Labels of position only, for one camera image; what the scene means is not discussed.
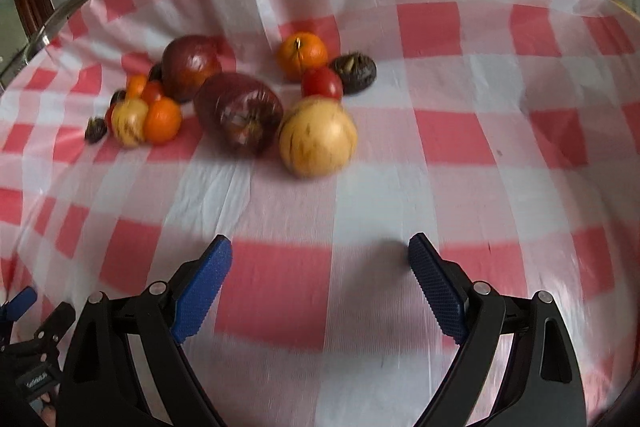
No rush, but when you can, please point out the large orange mandarin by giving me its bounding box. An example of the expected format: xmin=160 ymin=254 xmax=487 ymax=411
xmin=276 ymin=31 xmax=329 ymax=82

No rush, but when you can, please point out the large dark red apple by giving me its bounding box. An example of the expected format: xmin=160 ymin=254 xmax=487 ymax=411
xmin=193 ymin=72 xmax=284 ymax=155

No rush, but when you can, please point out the large yellow striped melon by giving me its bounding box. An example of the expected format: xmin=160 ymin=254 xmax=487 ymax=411
xmin=277 ymin=96 xmax=358 ymax=178

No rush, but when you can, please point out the small dark fruit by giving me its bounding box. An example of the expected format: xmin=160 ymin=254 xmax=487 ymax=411
xmin=84 ymin=117 xmax=108 ymax=144

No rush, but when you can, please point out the dark brown mangosteen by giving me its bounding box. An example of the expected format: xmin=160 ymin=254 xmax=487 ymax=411
xmin=330 ymin=52 xmax=378 ymax=95

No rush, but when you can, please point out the small yellow striped melon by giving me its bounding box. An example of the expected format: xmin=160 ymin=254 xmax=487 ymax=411
xmin=111 ymin=98 xmax=149 ymax=148

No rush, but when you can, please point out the small orange fruit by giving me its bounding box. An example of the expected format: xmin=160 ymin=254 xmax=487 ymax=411
xmin=126 ymin=75 xmax=148 ymax=100

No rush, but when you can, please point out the steel cooking pot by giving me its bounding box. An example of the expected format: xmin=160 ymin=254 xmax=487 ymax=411
xmin=1 ymin=0 xmax=88 ymax=89

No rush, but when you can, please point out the small orange mandarin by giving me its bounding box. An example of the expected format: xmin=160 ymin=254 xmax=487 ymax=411
xmin=143 ymin=98 xmax=182 ymax=145

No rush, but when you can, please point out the small red tomato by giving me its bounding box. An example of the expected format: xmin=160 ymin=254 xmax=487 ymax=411
xmin=140 ymin=80 xmax=164 ymax=106

